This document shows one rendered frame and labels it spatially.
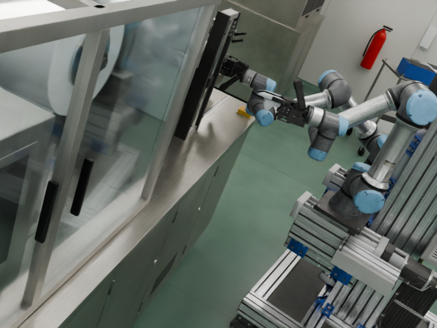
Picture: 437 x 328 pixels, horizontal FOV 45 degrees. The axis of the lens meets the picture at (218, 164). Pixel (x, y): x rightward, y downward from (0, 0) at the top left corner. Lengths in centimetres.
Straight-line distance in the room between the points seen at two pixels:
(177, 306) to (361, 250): 97
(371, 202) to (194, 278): 118
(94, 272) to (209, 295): 154
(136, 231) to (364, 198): 97
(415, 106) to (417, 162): 45
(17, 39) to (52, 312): 73
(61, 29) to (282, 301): 215
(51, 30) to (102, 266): 80
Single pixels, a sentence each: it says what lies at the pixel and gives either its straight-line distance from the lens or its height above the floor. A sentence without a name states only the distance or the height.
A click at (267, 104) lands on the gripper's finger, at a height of 121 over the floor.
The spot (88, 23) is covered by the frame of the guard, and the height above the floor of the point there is 159.
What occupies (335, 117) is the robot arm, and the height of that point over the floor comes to 125.
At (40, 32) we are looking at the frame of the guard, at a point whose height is 159.
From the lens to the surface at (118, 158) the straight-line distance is 129.
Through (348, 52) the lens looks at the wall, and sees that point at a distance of 696.
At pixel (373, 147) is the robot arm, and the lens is 280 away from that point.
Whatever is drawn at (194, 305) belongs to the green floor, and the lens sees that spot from 280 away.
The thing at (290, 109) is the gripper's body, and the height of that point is 122.
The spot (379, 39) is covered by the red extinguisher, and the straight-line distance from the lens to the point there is 674.
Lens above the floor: 184
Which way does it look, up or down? 26 degrees down
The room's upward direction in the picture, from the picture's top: 22 degrees clockwise
